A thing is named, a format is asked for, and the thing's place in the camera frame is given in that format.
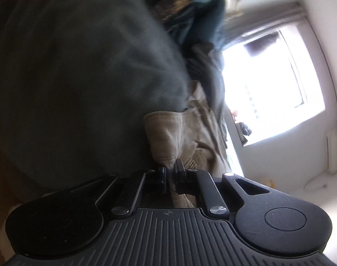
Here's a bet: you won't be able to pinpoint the window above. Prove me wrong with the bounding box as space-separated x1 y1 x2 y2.
221 28 325 146

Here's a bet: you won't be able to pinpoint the blue duvet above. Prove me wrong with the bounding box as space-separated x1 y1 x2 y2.
182 0 228 52

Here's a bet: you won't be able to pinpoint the white air conditioner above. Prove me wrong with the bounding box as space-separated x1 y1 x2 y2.
326 128 337 174

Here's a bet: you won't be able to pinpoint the beige pants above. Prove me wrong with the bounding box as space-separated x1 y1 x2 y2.
143 80 230 209

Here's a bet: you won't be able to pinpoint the grey garment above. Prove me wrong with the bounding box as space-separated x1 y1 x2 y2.
185 43 228 145

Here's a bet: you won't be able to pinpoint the grey curtain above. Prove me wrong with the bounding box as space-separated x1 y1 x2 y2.
221 2 306 49

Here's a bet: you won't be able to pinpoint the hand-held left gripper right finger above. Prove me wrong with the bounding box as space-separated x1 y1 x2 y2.
174 159 270 219

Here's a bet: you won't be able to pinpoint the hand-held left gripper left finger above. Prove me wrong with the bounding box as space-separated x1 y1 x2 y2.
71 166 168 218

